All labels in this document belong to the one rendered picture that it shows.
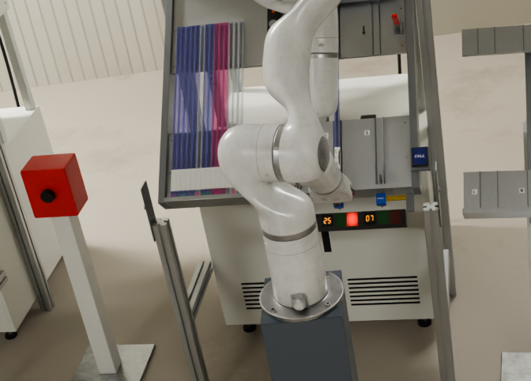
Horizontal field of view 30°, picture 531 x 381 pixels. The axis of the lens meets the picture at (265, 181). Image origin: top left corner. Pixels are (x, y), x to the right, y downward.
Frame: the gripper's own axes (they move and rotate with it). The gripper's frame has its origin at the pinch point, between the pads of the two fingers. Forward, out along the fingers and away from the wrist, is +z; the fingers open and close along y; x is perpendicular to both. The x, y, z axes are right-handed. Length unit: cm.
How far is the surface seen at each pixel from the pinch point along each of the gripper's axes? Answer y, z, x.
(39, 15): -196, 208, 177
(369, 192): 7.9, 4.0, 2.3
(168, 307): -75, 90, -9
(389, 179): 13.2, 3.4, 5.4
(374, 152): 9.7, 3.4, 12.8
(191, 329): -49, 36, -26
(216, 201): -33.0, 3.5, 2.3
